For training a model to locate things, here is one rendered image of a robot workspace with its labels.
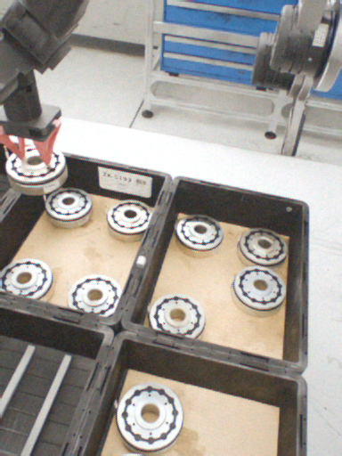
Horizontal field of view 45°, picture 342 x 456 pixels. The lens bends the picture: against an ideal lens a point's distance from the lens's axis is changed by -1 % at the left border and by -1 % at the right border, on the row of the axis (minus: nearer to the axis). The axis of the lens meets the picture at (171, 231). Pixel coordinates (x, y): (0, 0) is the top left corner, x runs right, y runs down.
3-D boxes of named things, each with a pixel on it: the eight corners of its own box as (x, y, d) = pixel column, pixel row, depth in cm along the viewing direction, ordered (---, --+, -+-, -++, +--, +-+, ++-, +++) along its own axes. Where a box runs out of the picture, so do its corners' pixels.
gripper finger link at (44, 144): (51, 178, 71) (41, 132, 64) (13, 170, 72) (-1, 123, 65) (68, 155, 75) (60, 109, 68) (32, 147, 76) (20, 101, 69)
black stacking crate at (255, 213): (171, 213, 101) (175, 176, 93) (293, 239, 98) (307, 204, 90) (120, 361, 74) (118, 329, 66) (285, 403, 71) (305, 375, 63)
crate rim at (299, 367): (174, 182, 94) (174, 174, 93) (305, 209, 91) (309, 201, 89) (118, 335, 67) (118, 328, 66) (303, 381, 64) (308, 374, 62)
